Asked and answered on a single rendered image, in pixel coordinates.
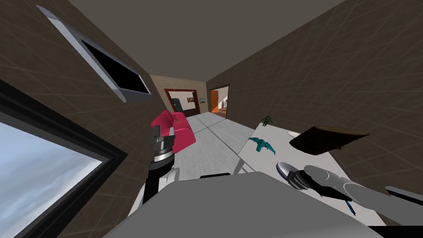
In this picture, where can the white plate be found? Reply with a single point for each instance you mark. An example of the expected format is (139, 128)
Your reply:
(292, 133)

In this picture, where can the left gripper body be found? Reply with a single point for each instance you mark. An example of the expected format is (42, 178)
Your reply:
(163, 143)

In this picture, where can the dark grey refrigerator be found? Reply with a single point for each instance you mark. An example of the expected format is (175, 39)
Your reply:
(176, 105)

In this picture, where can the small green plant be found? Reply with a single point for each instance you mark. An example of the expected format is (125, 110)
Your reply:
(267, 120)

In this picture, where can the white table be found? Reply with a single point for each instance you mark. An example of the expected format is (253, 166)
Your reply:
(287, 152)

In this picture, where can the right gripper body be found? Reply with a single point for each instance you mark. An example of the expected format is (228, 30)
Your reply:
(285, 168)

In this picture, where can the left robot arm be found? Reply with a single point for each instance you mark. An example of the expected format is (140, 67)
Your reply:
(155, 178)

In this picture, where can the red sofa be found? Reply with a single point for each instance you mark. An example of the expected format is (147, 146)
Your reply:
(180, 134)

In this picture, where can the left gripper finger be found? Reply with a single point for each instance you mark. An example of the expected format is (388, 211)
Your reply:
(156, 132)
(171, 131)

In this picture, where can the orange door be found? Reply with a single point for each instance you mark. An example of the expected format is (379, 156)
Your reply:
(214, 100)

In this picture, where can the teal toy airplane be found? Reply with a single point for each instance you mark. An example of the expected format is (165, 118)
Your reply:
(262, 144)

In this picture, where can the grey framed black wall screen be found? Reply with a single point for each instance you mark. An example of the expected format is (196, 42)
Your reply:
(112, 71)

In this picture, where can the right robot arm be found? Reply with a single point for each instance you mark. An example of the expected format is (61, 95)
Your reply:
(333, 180)

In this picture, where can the black framed window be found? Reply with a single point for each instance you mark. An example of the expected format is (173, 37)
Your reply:
(36, 178)

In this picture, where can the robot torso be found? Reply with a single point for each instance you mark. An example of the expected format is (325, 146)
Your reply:
(244, 208)

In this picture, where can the blue pen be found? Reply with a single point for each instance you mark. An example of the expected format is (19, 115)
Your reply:
(350, 207)

